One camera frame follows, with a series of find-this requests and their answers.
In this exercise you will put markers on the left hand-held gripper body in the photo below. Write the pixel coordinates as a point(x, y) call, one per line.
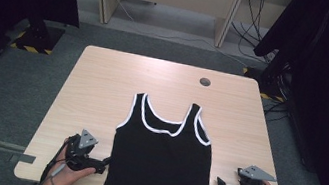
point(82, 155)

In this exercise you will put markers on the black tank top white trim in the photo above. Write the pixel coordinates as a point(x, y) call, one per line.
point(159, 169)

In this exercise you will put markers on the person's left hand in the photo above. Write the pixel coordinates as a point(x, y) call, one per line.
point(69, 176)

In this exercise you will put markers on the grey tape strip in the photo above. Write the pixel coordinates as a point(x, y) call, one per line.
point(23, 158)

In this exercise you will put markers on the black stand base striped tape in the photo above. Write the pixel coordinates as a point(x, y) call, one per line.
point(38, 38)
point(266, 80)

